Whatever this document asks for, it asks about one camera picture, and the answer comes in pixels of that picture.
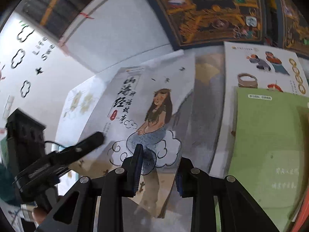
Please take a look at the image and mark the person's left hand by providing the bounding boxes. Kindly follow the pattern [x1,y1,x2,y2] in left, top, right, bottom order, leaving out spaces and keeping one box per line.
[31,206,50,226]

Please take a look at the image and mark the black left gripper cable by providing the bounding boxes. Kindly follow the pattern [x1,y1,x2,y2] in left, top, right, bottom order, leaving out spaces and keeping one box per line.
[45,140,65,150]

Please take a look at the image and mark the white book with small figures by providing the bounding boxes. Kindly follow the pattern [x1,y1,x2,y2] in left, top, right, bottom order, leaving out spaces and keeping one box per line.
[209,41,309,174]

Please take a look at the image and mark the light green book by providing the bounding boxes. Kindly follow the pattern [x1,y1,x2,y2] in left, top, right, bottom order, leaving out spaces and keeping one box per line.
[227,86,309,231]

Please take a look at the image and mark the row of dark boxed books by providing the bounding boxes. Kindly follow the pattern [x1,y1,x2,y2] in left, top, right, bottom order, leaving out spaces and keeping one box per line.
[20,0,107,39]

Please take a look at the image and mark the dark ornate encyclopedia book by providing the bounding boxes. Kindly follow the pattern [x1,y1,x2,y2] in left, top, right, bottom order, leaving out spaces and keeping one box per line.
[266,0,309,58]
[134,0,266,50]

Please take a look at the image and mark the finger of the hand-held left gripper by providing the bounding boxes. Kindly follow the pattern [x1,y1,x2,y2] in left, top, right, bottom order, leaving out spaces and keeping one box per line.
[58,132,105,165]

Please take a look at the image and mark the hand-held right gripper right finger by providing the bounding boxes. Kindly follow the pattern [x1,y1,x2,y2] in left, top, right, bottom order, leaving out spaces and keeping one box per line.
[176,157,282,232]

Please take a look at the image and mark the white mermaid picture book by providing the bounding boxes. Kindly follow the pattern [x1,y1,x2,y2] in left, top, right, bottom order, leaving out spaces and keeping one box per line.
[87,51,196,219]

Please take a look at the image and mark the black wall lettering stickers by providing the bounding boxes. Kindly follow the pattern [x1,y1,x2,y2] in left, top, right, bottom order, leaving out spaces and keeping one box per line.
[0,20,56,99]

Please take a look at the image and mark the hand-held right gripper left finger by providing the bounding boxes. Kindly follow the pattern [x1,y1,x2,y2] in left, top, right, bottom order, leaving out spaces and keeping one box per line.
[40,144,145,232]

